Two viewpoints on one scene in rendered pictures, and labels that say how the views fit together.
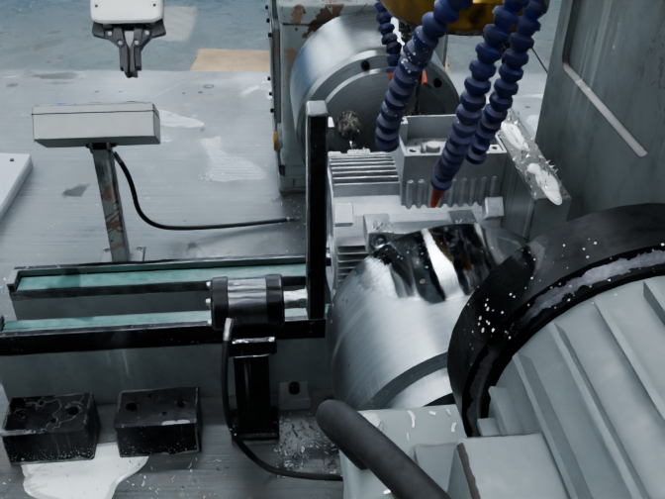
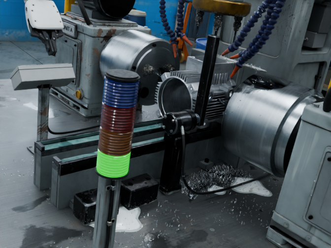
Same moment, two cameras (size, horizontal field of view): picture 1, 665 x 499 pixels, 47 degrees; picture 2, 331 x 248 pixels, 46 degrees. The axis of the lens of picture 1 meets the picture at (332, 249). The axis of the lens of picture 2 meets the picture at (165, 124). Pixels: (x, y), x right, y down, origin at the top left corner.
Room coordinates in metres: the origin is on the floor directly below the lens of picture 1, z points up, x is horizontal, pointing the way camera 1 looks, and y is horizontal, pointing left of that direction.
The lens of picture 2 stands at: (-0.10, 0.74, 1.39)
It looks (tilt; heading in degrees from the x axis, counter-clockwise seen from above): 21 degrees down; 322
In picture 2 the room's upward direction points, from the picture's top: 9 degrees clockwise
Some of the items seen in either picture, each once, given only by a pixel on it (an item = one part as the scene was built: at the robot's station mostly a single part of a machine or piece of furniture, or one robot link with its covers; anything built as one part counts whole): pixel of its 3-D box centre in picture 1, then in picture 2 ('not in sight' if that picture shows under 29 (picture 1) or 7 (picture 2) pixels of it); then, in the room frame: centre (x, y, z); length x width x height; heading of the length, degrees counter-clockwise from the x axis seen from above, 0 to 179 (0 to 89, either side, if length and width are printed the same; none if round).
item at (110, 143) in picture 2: not in sight; (115, 138); (0.46, 0.41, 1.10); 0.06 x 0.06 x 0.04
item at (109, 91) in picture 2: not in sight; (120, 90); (0.46, 0.41, 1.19); 0.06 x 0.06 x 0.04
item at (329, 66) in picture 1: (367, 91); (131, 63); (1.17, -0.05, 1.04); 0.37 x 0.25 x 0.25; 7
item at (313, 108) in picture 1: (314, 218); (205, 81); (0.67, 0.02, 1.12); 0.04 x 0.03 x 0.26; 97
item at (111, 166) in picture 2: not in sight; (113, 160); (0.46, 0.41, 1.05); 0.06 x 0.06 x 0.04
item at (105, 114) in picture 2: not in sight; (118, 114); (0.46, 0.41, 1.14); 0.06 x 0.06 x 0.04
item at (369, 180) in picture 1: (405, 226); (195, 98); (0.82, -0.09, 1.01); 0.20 x 0.19 x 0.19; 97
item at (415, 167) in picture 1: (443, 159); (209, 70); (0.83, -0.13, 1.11); 0.12 x 0.11 x 0.07; 97
